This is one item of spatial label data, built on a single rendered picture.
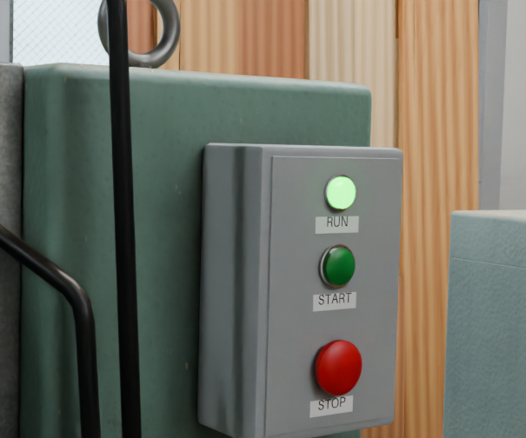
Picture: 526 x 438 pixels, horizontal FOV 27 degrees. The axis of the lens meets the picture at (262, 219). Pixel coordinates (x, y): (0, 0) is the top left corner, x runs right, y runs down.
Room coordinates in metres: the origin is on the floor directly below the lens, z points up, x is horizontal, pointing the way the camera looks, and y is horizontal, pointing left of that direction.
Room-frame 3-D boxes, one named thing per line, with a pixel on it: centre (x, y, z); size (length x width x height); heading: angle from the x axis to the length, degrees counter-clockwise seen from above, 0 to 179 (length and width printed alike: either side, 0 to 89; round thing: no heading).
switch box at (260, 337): (0.62, -0.02, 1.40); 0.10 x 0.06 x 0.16; 125
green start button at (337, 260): (0.59, -0.04, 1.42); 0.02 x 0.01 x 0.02; 125
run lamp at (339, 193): (0.59, -0.04, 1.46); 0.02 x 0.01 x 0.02; 125
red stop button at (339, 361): (0.59, -0.04, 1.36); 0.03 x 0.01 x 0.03; 125
